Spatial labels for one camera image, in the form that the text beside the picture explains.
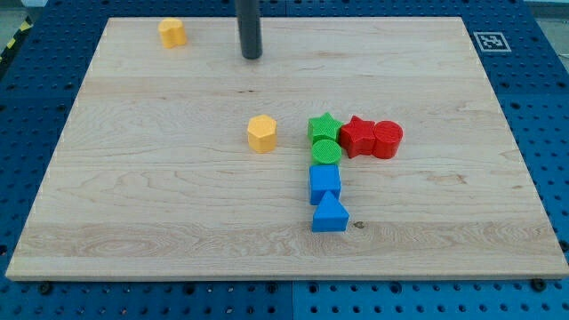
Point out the yellow hexagon block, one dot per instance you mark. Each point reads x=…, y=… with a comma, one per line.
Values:
x=261, y=133

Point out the green cylinder block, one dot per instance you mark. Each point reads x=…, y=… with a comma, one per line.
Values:
x=326, y=152

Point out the blue cube block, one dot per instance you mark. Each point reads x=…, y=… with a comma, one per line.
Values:
x=324, y=178

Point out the green star block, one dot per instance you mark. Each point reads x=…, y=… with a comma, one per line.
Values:
x=324, y=127

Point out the blue triangle block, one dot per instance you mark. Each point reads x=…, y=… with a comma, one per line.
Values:
x=330, y=215

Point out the red star block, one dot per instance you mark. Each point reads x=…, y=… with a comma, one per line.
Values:
x=357, y=137

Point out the red cylinder block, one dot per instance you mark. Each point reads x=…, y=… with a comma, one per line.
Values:
x=388, y=136

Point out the light wooden board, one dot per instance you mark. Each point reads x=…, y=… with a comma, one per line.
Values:
x=153, y=178

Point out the yellow heart block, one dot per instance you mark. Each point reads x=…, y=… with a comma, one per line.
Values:
x=172, y=32

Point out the white fiducial marker tag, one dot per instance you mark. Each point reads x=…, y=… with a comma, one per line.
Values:
x=490, y=41

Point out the black bolt front left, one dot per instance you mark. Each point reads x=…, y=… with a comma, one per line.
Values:
x=44, y=288

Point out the black bolt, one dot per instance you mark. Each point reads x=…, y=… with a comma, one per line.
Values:
x=44, y=288
x=538, y=285

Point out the black bolt front right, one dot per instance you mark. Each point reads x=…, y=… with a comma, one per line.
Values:
x=538, y=285

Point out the yellow black hazard tape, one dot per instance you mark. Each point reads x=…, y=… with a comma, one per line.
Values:
x=14, y=44

